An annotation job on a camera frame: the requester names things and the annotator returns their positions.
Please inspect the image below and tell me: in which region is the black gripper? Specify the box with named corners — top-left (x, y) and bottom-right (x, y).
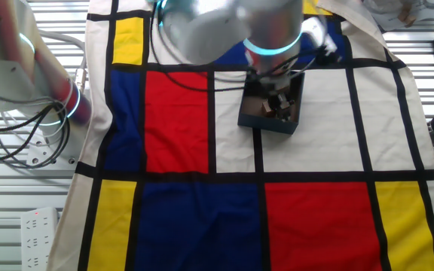
top-left (247, 73), bottom-right (298, 122)

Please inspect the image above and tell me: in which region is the dark blue gift box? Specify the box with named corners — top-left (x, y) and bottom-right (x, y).
top-left (237, 69), bottom-right (306, 136)

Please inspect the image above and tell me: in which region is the colour block patterned cloth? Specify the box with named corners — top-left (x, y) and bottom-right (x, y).
top-left (47, 0), bottom-right (434, 271)

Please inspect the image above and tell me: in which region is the crumpled white paper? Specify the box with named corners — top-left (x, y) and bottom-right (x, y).
top-left (363, 0), bottom-right (434, 32)

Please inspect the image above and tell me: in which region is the white power strip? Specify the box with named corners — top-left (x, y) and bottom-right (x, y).
top-left (20, 206), bottom-right (59, 271)

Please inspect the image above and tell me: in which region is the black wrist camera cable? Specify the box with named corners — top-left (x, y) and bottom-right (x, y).
top-left (148, 0), bottom-right (341, 93)

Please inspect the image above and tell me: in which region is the thick grey cable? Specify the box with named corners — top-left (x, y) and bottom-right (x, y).
top-left (38, 29), bottom-right (88, 93)

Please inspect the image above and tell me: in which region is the black base cable bundle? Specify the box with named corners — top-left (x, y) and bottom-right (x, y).
top-left (0, 101), bottom-right (72, 169)

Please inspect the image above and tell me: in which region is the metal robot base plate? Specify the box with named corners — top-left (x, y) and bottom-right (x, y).
top-left (24, 123), bottom-right (81, 171)

